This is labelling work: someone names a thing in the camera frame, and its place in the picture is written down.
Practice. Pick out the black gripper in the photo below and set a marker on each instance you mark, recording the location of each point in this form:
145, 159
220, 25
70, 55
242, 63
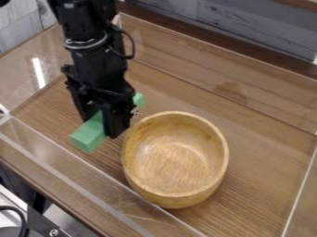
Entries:
97, 80

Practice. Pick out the brown wooden bowl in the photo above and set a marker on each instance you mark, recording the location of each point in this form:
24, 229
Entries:
174, 157

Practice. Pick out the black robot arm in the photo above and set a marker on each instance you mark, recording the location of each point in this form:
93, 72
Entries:
85, 20

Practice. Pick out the green rectangular block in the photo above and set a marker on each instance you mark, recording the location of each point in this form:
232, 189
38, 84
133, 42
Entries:
89, 136

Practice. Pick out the clear acrylic corner bracket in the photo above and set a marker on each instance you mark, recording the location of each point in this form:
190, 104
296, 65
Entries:
117, 21

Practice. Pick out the grey metal frame bracket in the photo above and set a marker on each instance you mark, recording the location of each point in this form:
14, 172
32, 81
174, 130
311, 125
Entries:
55, 224

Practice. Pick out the clear acrylic tray wall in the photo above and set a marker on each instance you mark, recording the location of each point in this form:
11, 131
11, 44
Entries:
263, 104

